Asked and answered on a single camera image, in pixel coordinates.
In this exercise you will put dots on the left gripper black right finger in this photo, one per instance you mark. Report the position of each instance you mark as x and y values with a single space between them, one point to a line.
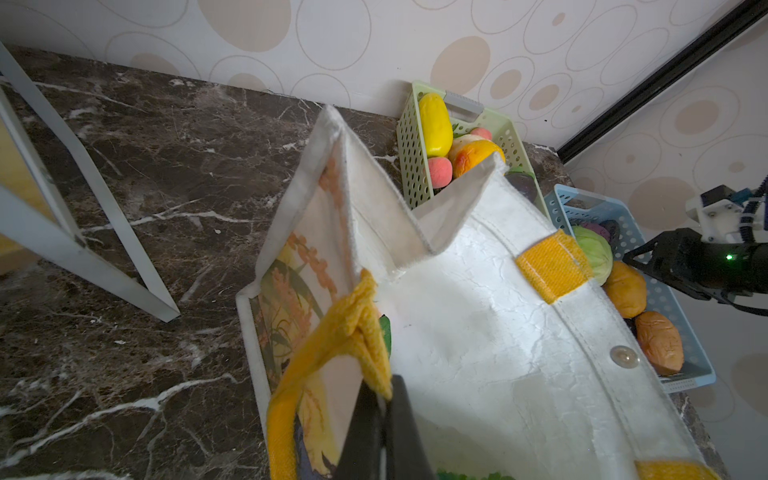
405 455

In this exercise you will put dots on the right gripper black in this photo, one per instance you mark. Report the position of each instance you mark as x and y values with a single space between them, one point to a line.
704 271

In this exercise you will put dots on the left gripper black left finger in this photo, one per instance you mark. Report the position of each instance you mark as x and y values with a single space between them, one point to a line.
364 443

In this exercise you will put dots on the white grocery bag yellow handles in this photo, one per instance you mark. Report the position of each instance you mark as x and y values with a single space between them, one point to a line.
516 364

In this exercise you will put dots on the blue vegetable basket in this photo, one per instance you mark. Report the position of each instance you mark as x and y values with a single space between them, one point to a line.
569 206

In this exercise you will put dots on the orange fruit in blue basket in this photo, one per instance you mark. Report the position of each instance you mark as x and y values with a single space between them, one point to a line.
626 289

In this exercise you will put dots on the brown potato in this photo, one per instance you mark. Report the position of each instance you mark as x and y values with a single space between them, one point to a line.
660 342

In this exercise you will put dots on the purple onion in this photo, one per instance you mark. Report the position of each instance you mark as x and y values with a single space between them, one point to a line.
608 230

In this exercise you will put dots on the green round cabbage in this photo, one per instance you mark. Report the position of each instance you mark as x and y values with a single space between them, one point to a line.
597 251

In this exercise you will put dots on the dark brown avocado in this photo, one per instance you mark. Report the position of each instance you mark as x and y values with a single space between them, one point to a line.
524 183

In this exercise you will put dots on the orange in green basket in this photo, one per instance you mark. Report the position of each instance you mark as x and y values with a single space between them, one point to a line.
465 155

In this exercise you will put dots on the pink peach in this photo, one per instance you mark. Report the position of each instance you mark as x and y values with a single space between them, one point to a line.
440 171

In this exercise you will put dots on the green fruit basket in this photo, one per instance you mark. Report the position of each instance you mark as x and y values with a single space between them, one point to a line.
469 119

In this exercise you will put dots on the yellow lemon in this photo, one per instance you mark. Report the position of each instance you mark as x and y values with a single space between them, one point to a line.
436 125

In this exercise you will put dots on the wooden two-tier shelf white frame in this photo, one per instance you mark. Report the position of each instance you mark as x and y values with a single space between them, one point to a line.
59 239

